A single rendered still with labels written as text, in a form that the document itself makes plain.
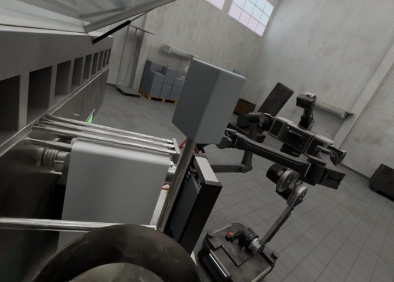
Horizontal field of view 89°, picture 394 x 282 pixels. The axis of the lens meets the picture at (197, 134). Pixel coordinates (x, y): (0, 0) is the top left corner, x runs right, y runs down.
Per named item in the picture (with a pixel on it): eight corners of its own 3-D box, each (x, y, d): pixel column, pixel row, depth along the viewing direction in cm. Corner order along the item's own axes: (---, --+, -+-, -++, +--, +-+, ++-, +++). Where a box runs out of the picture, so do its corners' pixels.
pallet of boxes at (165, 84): (166, 97, 786) (175, 67, 748) (176, 104, 735) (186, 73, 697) (138, 92, 708) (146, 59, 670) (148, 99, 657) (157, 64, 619)
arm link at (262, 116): (241, 172, 150) (252, 175, 142) (230, 169, 141) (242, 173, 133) (253, 114, 154) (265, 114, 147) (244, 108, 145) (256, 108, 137)
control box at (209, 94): (227, 146, 30) (256, 81, 27) (192, 144, 26) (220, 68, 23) (203, 126, 35) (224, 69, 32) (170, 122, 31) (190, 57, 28)
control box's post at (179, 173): (163, 234, 37) (200, 136, 30) (155, 233, 36) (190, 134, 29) (162, 226, 38) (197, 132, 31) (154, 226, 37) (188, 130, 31)
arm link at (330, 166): (339, 197, 79) (352, 175, 76) (304, 182, 84) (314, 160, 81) (322, 165, 119) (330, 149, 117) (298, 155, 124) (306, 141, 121)
